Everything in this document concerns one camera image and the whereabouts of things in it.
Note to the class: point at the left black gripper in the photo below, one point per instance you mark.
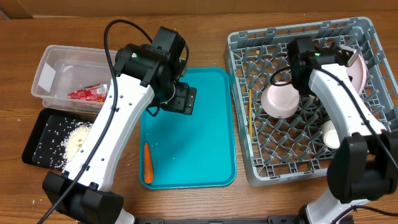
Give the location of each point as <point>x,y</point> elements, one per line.
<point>183,101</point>

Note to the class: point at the orange carrot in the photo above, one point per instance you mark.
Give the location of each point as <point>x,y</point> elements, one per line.
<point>148,167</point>

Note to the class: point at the red snack wrapper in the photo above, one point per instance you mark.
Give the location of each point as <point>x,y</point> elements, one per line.
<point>95,92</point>

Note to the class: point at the bowl with food scraps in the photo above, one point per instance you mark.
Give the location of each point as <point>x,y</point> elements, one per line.
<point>280,101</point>

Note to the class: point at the white cup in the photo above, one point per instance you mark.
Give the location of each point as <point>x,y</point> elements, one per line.
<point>329,135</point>

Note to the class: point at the large pink plate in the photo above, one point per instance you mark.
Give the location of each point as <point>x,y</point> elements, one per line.
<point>357,74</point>

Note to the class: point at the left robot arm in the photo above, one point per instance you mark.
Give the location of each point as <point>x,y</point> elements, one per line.
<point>142,77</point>

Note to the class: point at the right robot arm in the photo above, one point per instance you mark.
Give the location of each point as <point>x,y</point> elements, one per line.
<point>364,167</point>

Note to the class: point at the grey dishwasher rack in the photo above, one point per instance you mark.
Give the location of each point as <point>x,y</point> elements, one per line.
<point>292,149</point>

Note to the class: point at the teal serving tray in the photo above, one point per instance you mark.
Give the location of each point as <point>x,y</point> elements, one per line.
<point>197,150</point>

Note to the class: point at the yellow chopstick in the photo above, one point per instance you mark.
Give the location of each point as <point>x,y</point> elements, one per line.
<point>250,115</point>

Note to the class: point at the clear plastic bin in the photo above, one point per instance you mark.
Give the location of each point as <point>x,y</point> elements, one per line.
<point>65,69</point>

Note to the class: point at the food scraps pile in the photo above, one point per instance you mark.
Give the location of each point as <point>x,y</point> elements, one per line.
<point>74,140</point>

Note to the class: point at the black plastic tray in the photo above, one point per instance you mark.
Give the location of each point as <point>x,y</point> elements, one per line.
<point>39,127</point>

